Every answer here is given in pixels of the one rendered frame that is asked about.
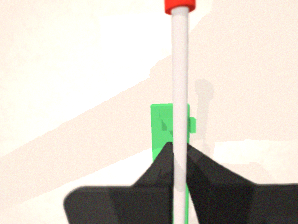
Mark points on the white pin with red cap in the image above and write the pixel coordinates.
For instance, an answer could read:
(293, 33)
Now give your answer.
(180, 9)

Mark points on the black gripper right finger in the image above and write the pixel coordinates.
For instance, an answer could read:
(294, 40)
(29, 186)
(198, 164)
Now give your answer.
(222, 196)

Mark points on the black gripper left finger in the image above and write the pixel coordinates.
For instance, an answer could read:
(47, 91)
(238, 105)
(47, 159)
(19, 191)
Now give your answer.
(149, 200)

